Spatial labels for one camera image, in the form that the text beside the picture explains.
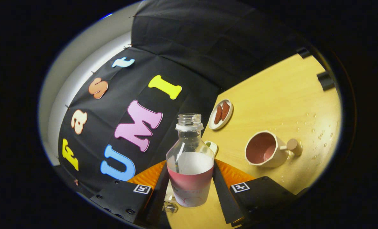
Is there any white round plate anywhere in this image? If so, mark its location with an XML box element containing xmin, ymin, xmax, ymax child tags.
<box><xmin>208</xmin><ymin>99</ymin><xmax>233</xmax><ymax>130</ymax></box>

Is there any beige cup with wooden handle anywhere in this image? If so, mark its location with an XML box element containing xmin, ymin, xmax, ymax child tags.
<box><xmin>244</xmin><ymin>130</ymin><xmax>303</xmax><ymax>168</ymax></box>

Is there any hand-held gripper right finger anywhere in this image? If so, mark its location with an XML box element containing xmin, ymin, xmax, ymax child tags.
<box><xmin>212</xmin><ymin>159</ymin><xmax>299</xmax><ymax>227</ymax></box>

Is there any white divided seed dish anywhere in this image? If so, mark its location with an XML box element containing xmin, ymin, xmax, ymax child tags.
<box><xmin>205</xmin><ymin>141</ymin><xmax>218</xmax><ymax>156</ymax></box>

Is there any small glass jar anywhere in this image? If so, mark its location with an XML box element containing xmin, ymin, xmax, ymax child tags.
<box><xmin>162</xmin><ymin>202</ymin><xmax>179</xmax><ymax>213</ymax></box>

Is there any wooden table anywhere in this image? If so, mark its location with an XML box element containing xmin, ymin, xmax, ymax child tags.
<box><xmin>165</xmin><ymin>52</ymin><xmax>342</xmax><ymax>229</ymax></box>

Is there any red sausage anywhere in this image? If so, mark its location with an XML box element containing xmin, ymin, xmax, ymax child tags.
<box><xmin>221</xmin><ymin>101</ymin><xmax>230</xmax><ymax>121</ymax></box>
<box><xmin>214</xmin><ymin>105</ymin><xmax>223</xmax><ymax>125</ymax></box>

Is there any clear juice bottle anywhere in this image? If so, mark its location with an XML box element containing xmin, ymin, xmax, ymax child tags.
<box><xmin>166</xmin><ymin>114</ymin><xmax>215</xmax><ymax>208</ymax></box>

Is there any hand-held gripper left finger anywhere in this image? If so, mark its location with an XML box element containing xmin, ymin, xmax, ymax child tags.
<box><xmin>90</xmin><ymin>160</ymin><xmax>171</xmax><ymax>228</ymax></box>

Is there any black backdrop cloth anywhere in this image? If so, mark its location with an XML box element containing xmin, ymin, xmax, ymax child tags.
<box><xmin>54</xmin><ymin>0</ymin><xmax>307</xmax><ymax>198</ymax></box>

